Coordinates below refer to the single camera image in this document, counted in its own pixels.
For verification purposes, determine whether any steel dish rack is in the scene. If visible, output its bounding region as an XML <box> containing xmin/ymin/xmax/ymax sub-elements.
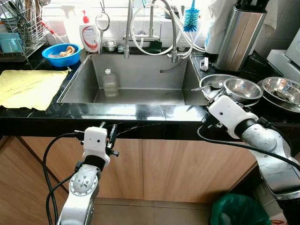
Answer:
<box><xmin>0</xmin><ymin>0</ymin><xmax>50</xmax><ymax>62</ymax></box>

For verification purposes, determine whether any blue plastic bowl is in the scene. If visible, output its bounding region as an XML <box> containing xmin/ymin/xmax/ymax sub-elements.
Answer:
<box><xmin>42</xmin><ymin>43</ymin><xmax>82</xmax><ymax>68</ymax></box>

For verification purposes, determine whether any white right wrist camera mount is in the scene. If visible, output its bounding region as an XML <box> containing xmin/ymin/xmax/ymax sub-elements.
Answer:
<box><xmin>207</xmin><ymin>95</ymin><xmax>252</xmax><ymax>140</ymax></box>

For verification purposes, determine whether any white water hose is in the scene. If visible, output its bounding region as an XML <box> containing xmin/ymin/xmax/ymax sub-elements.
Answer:
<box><xmin>176</xmin><ymin>12</ymin><xmax>208</xmax><ymax>53</ymax></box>
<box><xmin>129</xmin><ymin>4</ymin><xmax>178</xmax><ymax>57</ymax></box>

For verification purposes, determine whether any medium steel bowl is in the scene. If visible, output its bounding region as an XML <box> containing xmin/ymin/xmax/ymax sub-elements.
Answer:
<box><xmin>223</xmin><ymin>77</ymin><xmax>264</xmax><ymax>105</ymax></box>

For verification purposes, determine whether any green bin bag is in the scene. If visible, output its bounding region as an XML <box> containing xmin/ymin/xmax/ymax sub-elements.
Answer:
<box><xmin>210</xmin><ymin>193</ymin><xmax>272</xmax><ymax>225</ymax></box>

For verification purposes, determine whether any steel spoon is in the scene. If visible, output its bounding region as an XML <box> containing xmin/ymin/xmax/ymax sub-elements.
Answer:
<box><xmin>191</xmin><ymin>82</ymin><xmax>225</xmax><ymax>92</ymax></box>

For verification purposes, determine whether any white scrubbing brush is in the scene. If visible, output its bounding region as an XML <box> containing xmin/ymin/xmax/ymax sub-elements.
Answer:
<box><xmin>200</xmin><ymin>57</ymin><xmax>210</xmax><ymax>72</ymax></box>

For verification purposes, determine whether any red handled utensil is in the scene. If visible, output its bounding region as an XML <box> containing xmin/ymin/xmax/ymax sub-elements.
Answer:
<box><xmin>40</xmin><ymin>20</ymin><xmax>58</xmax><ymax>38</ymax></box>

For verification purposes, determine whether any green sponge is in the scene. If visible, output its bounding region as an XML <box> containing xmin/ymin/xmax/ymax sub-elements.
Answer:
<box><xmin>149</xmin><ymin>41</ymin><xmax>163</xmax><ymax>52</ymax></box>

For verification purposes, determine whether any large white appliance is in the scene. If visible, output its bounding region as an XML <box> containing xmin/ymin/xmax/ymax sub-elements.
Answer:
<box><xmin>266</xmin><ymin>26</ymin><xmax>300</xmax><ymax>84</ymax></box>

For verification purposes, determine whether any stainless steel sink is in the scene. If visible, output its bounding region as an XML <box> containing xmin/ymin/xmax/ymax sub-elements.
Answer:
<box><xmin>56</xmin><ymin>51</ymin><xmax>211</xmax><ymax>106</ymax></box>

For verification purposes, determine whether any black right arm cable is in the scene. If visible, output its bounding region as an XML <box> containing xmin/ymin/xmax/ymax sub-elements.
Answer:
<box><xmin>196</xmin><ymin>123</ymin><xmax>300</xmax><ymax>172</ymax></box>

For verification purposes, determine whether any brown wood cabinet door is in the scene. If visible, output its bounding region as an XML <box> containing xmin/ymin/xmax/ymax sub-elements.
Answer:
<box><xmin>19</xmin><ymin>136</ymin><xmax>144</xmax><ymax>200</ymax></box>
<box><xmin>142</xmin><ymin>139</ymin><xmax>257</xmax><ymax>203</ymax></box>

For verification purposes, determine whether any blue bottle brush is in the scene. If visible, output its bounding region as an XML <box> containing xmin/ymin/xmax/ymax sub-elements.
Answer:
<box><xmin>183</xmin><ymin>0</ymin><xmax>201</xmax><ymax>33</ymax></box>

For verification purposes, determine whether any beige cloth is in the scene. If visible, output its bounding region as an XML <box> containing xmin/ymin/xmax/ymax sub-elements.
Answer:
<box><xmin>206</xmin><ymin>0</ymin><xmax>240</xmax><ymax>33</ymax></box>

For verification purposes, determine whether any white soap pump bottle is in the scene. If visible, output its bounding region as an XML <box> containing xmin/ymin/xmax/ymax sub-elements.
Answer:
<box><xmin>78</xmin><ymin>9</ymin><xmax>102</xmax><ymax>53</ymax></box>

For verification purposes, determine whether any yellow cloth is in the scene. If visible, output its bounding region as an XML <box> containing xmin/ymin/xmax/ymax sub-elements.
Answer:
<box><xmin>0</xmin><ymin>69</ymin><xmax>69</xmax><ymax>111</ymax></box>

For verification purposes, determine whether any clear plastic tube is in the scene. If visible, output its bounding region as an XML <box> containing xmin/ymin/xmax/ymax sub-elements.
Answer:
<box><xmin>159</xmin><ymin>55</ymin><xmax>189</xmax><ymax>74</ymax></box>

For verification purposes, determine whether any steel plate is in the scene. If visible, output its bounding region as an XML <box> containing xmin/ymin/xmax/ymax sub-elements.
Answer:
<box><xmin>199</xmin><ymin>74</ymin><xmax>240</xmax><ymax>103</ymax></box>

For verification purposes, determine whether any teal plastic container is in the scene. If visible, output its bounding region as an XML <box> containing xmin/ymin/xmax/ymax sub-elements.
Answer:
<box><xmin>0</xmin><ymin>33</ymin><xmax>25</xmax><ymax>54</ymax></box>

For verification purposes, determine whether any small steel bowl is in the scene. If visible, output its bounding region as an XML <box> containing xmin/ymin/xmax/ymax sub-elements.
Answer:
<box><xmin>103</xmin><ymin>40</ymin><xmax>119</xmax><ymax>53</ymax></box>

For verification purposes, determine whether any white water filter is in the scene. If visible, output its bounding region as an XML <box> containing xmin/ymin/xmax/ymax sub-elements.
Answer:
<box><xmin>204</xmin><ymin>19</ymin><xmax>230</xmax><ymax>56</ymax></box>

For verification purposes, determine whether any steel spring faucet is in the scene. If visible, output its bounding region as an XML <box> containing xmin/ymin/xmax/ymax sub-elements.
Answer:
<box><xmin>123</xmin><ymin>0</ymin><xmax>182</xmax><ymax>62</ymax></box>

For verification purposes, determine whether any clear plastic bottle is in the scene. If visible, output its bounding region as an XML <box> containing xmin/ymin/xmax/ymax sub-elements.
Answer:
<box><xmin>103</xmin><ymin>68</ymin><xmax>120</xmax><ymax>98</ymax></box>

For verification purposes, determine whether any large steel bowl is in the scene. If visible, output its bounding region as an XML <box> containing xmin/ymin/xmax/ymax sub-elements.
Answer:
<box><xmin>257</xmin><ymin>76</ymin><xmax>300</xmax><ymax>114</ymax></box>

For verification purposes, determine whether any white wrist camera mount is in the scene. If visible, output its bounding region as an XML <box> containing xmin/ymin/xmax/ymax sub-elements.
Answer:
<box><xmin>83</xmin><ymin>127</ymin><xmax>110</xmax><ymax>165</ymax></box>
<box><xmin>207</xmin><ymin>95</ymin><xmax>252</xmax><ymax>140</ymax></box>

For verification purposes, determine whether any steel mesh strainer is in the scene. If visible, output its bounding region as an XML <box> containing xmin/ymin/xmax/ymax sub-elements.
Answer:
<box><xmin>95</xmin><ymin>0</ymin><xmax>111</xmax><ymax>46</ymax></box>

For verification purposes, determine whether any steel knife block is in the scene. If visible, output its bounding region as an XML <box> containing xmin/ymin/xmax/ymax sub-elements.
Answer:
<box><xmin>215</xmin><ymin>0</ymin><xmax>269</xmax><ymax>72</ymax></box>

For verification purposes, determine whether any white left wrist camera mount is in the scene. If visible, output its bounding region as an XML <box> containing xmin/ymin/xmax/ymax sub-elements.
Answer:
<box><xmin>83</xmin><ymin>127</ymin><xmax>110</xmax><ymax>165</ymax></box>

